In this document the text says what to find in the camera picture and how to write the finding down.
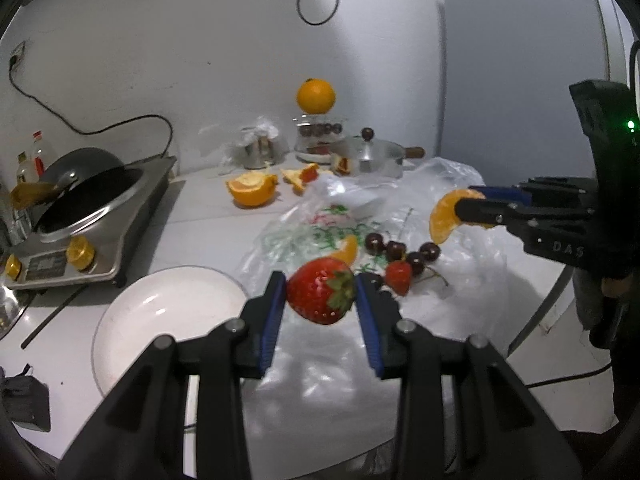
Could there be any small steel pot with lid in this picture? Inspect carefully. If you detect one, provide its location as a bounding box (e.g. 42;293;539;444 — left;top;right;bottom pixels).
329;128;425;179

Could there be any clear container with cherries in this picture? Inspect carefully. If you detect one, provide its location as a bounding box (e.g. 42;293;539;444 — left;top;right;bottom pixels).
293;114;345;165

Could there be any steel cup in plastic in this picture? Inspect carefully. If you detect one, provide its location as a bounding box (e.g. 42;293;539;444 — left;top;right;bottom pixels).
220;116;290;170

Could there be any dark cherry with stem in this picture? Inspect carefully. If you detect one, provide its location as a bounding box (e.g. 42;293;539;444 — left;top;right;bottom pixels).
385;240;407;262

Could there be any large orange segment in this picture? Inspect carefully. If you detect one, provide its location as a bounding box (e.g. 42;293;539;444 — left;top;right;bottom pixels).
430;188;492;245

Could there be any small red strawberry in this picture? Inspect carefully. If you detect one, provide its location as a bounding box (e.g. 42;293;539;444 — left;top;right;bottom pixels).
384;260;412;296

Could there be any black power cable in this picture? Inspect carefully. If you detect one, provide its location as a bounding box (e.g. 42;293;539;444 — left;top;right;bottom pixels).
7;54;175;158

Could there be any orange peel piece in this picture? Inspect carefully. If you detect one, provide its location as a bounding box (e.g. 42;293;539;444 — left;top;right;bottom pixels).
281;164;320;195

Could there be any black wok with wooden handle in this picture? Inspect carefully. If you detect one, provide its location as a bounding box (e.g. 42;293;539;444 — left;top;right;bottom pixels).
10;148;143;234

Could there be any white round plate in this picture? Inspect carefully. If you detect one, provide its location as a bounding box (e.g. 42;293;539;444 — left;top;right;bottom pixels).
92;266;247;394

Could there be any silver induction cooker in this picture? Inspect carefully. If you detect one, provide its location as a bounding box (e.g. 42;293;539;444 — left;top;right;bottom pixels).
1;156;177;290

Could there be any whole orange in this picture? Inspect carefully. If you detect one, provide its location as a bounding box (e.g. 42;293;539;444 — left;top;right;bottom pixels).
296;78;336;115

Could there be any large red strawberry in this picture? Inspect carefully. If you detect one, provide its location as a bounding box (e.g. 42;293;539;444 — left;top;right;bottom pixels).
286;257;356;325

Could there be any small orange segment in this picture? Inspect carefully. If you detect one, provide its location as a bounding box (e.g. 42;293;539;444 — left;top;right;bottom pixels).
331;234;358;266

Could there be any oil bottle yellow cap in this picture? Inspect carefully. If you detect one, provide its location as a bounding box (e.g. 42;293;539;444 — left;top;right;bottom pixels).
16;152;38;183

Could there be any half peeled orange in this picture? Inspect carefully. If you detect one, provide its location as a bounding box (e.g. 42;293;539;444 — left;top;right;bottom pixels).
226;171;279;208

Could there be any oil bottle red cap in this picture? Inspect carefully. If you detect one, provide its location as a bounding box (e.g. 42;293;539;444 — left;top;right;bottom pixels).
32;131;58;177

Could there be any clear printed plastic bag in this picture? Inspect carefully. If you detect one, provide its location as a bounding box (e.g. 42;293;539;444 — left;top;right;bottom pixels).
236;158;509;440

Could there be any black chopstick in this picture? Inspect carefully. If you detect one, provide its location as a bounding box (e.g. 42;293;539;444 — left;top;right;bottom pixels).
20;285;88;350

